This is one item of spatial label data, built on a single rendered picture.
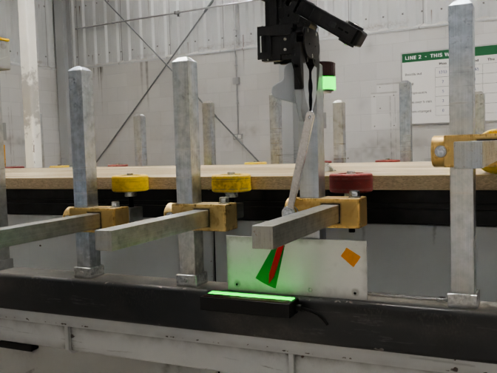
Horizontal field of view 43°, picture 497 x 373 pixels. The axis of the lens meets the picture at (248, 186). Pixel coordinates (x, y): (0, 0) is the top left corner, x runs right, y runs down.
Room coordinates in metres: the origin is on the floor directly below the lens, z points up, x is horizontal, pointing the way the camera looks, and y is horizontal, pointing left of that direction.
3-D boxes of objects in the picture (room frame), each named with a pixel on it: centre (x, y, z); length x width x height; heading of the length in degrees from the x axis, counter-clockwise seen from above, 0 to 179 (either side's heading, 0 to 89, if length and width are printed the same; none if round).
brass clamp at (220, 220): (1.18, 0.09, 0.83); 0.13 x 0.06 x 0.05; 65
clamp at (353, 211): (1.08, -0.13, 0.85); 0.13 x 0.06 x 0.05; 65
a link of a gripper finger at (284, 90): (1.00, -0.07, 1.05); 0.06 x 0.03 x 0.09; 65
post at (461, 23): (0.98, -0.34, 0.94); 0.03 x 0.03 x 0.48; 65
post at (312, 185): (1.09, -0.11, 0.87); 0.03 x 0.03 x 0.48; 65
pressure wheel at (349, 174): (1.16, -0.19, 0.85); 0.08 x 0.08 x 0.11
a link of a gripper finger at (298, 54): (0.99, -0.09, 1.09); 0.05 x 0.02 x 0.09; 155
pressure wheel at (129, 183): (1.38, 0.26, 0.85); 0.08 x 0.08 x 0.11
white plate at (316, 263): (1.08, -0.07, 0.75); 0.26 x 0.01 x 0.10; 65
